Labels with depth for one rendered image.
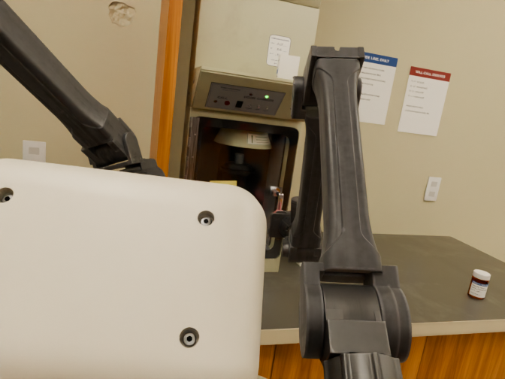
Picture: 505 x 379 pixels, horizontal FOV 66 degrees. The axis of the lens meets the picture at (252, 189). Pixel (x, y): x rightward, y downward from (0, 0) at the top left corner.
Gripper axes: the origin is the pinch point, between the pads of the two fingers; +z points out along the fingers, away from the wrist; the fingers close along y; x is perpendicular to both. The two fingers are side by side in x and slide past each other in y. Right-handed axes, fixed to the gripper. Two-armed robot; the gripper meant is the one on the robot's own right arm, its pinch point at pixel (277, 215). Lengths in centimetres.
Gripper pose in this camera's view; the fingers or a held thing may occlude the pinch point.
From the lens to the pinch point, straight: 111.6
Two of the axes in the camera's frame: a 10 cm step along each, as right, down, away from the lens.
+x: -1.3, 9.6, 2.3
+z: -2.7, -2.6, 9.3
